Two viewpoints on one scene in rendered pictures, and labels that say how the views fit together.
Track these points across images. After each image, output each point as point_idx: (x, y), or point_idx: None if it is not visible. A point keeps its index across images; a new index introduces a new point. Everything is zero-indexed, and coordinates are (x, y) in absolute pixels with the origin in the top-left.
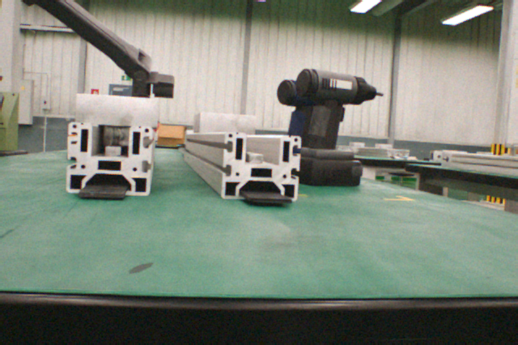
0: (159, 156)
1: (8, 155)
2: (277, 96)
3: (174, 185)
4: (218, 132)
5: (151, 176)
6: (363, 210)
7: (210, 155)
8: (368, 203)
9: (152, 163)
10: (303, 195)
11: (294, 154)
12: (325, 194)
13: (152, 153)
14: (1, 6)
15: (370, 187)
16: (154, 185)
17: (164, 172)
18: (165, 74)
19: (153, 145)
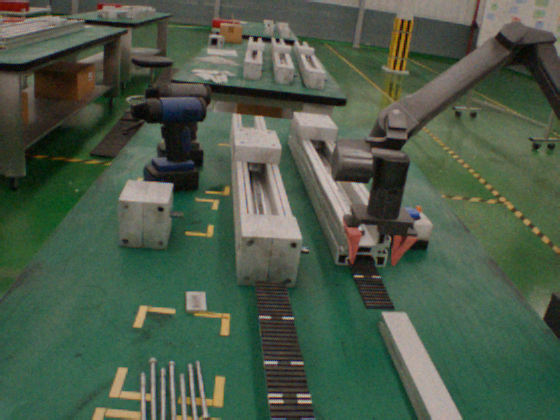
0: (363, 360)
1: (555, 300)
2: (205, 116)
3: (281, 156)
4: (264, 123)
5: (294, 157)
6: (210, 132)
7: None
8: (198, 136)
9: (297, 157)
10: (220, 144)
11: (232, 122)
12: (206, 145)
13: (294, 141)
14: (546, 82)
15: (151, 157)
16: (289, 154)
17: (295, 186)
18: (352, 139)
19: (298, 146)
